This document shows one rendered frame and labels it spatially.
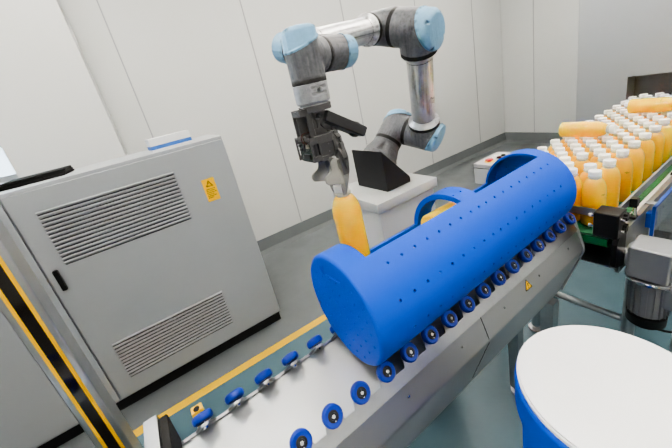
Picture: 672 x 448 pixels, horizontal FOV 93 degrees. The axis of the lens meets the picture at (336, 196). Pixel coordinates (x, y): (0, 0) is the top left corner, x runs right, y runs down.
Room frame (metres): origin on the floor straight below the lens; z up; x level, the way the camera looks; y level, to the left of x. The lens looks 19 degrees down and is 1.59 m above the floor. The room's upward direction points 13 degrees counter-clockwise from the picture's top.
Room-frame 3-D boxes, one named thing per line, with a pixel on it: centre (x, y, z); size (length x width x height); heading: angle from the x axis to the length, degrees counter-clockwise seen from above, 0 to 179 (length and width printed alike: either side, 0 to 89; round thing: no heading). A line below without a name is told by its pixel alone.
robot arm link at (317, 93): (0.71, 0.00, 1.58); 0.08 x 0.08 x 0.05
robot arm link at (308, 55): (0.72, 0.00, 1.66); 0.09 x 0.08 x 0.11; 135
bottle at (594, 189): (1.03, -0.92, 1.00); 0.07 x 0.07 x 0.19
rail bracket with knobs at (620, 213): (0.93, -0.89, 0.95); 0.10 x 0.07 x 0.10; 30
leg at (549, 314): (0.99, -0.73, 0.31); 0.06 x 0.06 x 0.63; 30
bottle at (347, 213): (0.73, -0.02, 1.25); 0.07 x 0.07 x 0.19
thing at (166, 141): (2.09, 0.95, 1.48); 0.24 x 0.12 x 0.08; 126
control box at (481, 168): (1.43, -0.78, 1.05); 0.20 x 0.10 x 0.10; 120
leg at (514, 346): (1.11, -0.66, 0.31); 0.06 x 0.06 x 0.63; 30
